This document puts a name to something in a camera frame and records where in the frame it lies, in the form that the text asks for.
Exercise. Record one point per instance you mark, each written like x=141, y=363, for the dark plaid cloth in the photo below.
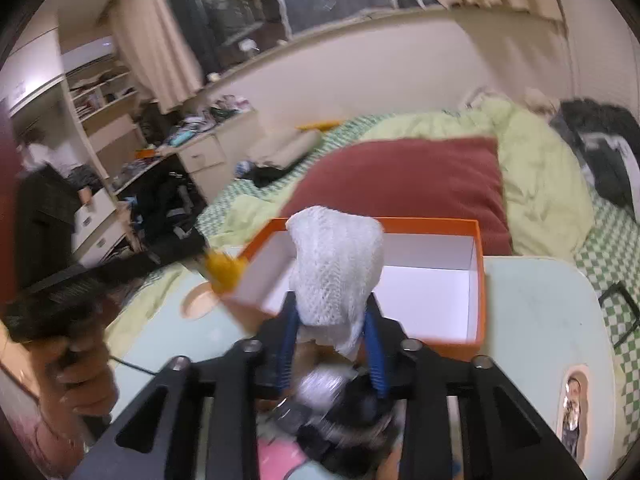
x=47, y=220

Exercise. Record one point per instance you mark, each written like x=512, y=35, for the yellow flat object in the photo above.
x=320, y=124

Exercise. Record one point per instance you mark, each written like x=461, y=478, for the black bag on bed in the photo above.
x=600, y=150

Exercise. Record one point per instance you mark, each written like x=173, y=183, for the yellow small object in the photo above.
x=223, y=270

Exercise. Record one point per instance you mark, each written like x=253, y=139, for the white crumpled cloth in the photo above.
x=505, y=97

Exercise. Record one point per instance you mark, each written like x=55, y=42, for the black and white object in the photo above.
x=345, y=415

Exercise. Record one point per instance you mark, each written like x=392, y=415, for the red pillow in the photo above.
x=410, y=185

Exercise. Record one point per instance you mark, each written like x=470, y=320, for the dark window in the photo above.
x=300, y=0

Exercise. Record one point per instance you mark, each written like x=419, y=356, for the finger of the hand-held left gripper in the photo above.
x=182, y=249

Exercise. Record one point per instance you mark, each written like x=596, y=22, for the pink paper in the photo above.
x=280, y=460

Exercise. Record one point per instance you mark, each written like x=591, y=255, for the white knitted cloth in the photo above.
x=335, y=275

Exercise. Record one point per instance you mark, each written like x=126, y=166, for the white desk with drawers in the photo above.
x=215, y=152

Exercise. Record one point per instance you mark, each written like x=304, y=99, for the person's left hand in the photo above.
x=80, y=380

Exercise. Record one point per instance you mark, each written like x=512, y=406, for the black cloth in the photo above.
x=270, y=175

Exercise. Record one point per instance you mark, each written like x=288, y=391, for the orange cardboard box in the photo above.
x=425, y=295

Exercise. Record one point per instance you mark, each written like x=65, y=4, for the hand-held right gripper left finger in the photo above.
x=286, y=360

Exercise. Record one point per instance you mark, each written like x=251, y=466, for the light green blanket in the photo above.
x=530, y=180

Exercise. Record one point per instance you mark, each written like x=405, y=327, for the white drawer cabinet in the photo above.
x=97, y=230

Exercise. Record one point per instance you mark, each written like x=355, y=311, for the green checkered bed sheet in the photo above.
x=610, y=270

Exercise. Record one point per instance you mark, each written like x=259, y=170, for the white bookshelf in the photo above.
x=100, y=105

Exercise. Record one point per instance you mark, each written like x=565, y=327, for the desk clutter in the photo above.
x=205, y=120

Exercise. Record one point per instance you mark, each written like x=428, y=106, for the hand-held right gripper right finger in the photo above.
x=374, y=362

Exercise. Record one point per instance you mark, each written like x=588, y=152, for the black backpack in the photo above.
x=167, y=210

